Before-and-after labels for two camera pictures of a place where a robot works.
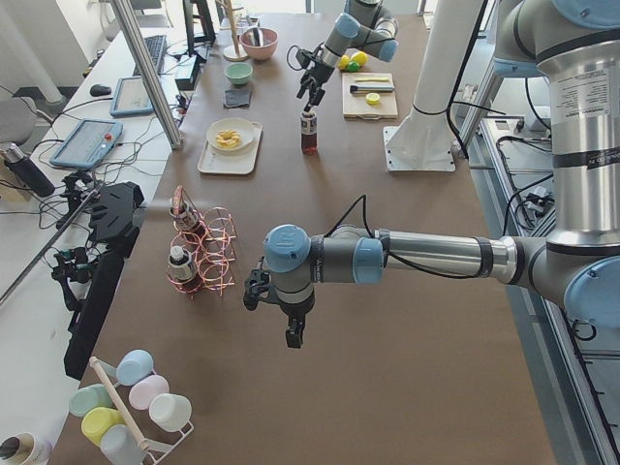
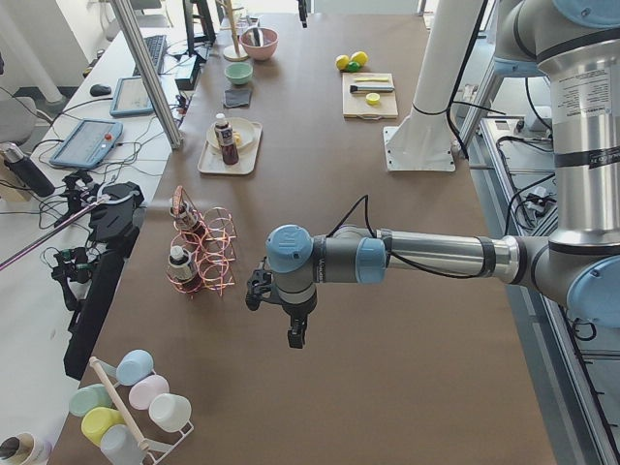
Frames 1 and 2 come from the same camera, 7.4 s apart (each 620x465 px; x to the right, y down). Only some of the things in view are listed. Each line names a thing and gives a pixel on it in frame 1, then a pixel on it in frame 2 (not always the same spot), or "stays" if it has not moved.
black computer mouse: (100, 90) stays
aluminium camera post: (155, 82) stays
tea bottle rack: (309, 132) -> (225, 135)
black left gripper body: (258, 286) stays
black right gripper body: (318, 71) -> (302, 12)
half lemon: (373, 98) stays
